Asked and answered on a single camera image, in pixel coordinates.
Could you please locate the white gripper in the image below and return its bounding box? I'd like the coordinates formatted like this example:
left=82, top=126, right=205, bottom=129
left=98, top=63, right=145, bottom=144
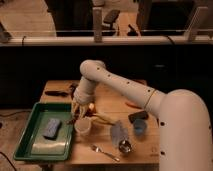
left=71, top=77, right=96, bottom=118

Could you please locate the white paper cup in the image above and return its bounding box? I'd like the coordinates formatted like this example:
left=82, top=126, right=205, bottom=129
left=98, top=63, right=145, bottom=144
left=74, top=117, right=92, bottom=136

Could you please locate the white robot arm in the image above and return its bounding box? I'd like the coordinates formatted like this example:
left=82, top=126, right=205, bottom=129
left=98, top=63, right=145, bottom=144
left=72, top=60, right=213, bottom=171

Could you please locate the blue plastic cup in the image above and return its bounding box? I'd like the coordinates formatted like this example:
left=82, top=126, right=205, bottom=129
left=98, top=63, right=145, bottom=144
left=133, top=119, right=147, bottom=136

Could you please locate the blue sponge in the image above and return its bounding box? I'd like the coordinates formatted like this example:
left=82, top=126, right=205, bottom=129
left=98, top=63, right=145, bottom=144
left=42, top=118, right=62, bottom=139

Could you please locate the green plastic tray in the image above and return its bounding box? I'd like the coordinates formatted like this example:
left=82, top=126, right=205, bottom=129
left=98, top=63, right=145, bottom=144
left=14, top=102, right=73, bottom=162

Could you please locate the silver fork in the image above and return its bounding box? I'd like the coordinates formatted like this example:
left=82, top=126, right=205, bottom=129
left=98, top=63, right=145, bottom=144
left=90, top=145, right=120, bottom=162

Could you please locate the white cloth in tray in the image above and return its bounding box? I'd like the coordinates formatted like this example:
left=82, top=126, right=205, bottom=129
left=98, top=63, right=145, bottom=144
left=31, top=140, right=65, bottom=155

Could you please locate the black rectangular block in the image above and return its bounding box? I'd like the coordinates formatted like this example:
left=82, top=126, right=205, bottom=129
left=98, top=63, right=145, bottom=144
left=128, top=111, right=148, bottom=123

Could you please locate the black handled tool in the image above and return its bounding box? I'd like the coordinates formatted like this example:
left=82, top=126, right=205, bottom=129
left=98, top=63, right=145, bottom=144
left=45, top=91, right=68, bottom=97

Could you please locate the white rail bar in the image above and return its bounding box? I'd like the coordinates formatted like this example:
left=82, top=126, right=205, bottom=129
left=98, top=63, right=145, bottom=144
left=0, top=35, right=213, bottom=46

